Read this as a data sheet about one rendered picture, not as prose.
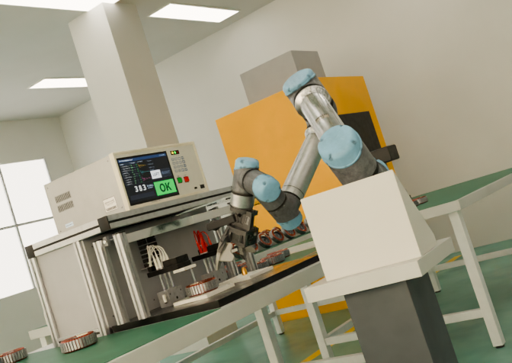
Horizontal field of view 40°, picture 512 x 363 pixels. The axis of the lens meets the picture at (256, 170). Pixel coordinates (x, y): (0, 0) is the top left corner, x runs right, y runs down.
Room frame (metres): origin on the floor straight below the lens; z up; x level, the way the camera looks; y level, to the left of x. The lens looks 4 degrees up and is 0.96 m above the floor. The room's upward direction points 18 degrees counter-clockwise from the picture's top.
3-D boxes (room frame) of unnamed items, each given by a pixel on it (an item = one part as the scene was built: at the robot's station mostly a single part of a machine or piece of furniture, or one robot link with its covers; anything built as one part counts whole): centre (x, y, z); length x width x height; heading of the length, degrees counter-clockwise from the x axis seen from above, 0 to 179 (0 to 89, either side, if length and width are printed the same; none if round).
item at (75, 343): (2.18, 0.68, 0.77); 0.11 x 0.11 x 0.04
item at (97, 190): (2.65, 0.48, 1.22); 0.44 x 0.39 x 0.20; 146
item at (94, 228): (2.64, 0.48, 1.09); 0.68 x 0.44 x 0.05; 146
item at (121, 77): (6.69, 0.95, 1.65); 0.50 x 0.45 x 3.30; 56
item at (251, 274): (2.55, 0.15, 0.78); 0.15 x 0.15 x 0.01; 56
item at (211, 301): (2.46, 0.23, 0.76); 0.64 x 0.47 x 0.02; 146
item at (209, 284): (2.35, 0.29, 0.80); 0.11 x 0.11 x 0.04
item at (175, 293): (2.44, 0.41, 0.80); 0.07 x 0.05 x 0.06; 146
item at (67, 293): (2.41, 0.73, 0.91); 0.28 x 0.03 x 0.32; 56
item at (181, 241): (2.60, 0.43, 0.92); 0.66 x 0.01 x 0.30; 146
